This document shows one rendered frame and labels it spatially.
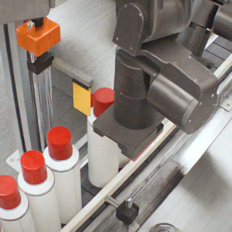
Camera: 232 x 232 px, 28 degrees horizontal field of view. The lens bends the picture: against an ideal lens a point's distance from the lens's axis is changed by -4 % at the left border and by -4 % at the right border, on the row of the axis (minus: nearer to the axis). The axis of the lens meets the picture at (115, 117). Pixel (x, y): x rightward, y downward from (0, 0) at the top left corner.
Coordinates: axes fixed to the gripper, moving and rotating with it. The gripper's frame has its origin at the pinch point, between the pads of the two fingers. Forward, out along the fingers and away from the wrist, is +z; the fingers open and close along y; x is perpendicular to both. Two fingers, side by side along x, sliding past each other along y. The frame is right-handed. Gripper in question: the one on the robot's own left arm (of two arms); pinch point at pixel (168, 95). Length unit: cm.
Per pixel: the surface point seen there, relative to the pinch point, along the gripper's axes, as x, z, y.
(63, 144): -32.4, 5.7, 1.1
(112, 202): -17.4, 16.3, 4.9
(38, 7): -46.3, -11.0, 0.6
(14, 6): -48.3, -10.4, -0.8
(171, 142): -0.4, 7.6, 4.4
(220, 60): 21.1, -8.9, 0.9
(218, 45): 24.7, -11.6, -2.1
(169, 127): -2.6, 4.6, 3.5
